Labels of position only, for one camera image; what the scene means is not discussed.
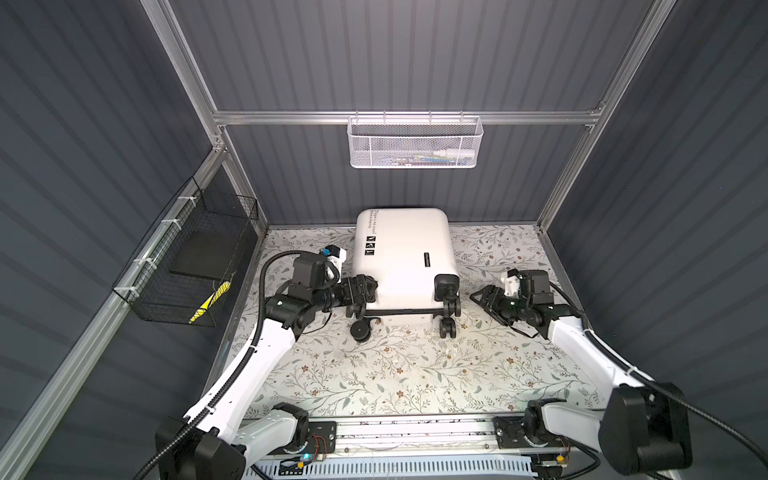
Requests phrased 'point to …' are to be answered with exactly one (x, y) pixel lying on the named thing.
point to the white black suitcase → (411, 256)
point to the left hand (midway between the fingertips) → (364, 285)
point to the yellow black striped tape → (221, 289)
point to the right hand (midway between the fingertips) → (481, 303)
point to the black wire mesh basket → (185, 254)
